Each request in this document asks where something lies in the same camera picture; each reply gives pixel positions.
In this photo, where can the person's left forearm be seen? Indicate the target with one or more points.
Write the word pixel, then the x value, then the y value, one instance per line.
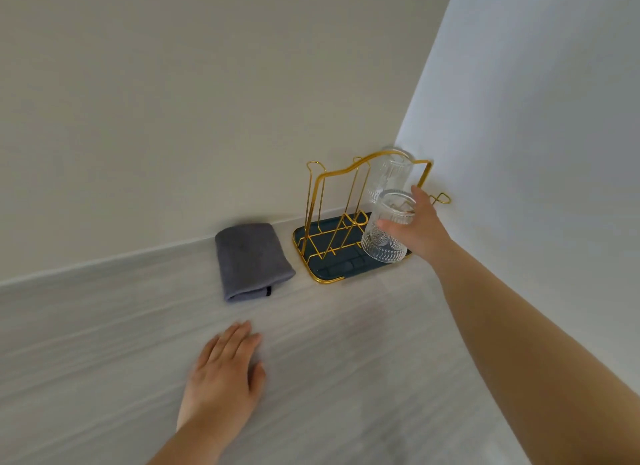
pixel 190 449

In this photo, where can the person's left little finger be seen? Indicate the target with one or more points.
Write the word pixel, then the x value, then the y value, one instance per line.
pixel 199 365

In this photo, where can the clear ribbed drinking glass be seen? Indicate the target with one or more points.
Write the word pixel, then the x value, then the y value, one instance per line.
pixel 387 172

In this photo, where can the clear embossed drinking glass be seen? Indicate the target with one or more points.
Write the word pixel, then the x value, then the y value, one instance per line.
pixel 382 242

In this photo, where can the person's right hand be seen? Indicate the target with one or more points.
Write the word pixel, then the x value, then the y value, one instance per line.
pixel 425 229

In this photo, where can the person's left thumb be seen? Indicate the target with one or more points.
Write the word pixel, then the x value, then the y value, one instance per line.
pixel 258 379

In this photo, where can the folded grey cloth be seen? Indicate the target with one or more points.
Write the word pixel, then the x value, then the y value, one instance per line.
pixel 252 259

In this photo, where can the person's right forearm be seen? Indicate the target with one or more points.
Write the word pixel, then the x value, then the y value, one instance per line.
pixel 530 359

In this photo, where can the person's left hand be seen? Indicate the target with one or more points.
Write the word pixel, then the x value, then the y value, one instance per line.
pixel 220 389

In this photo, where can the dark green drip tray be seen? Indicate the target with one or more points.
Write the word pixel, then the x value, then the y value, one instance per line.
pixel 345 269

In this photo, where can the person's left middle finger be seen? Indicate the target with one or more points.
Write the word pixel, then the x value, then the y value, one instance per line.
pixel 235 343

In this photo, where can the person's right thumb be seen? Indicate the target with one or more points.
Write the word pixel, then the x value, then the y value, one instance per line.
pixel 420 202

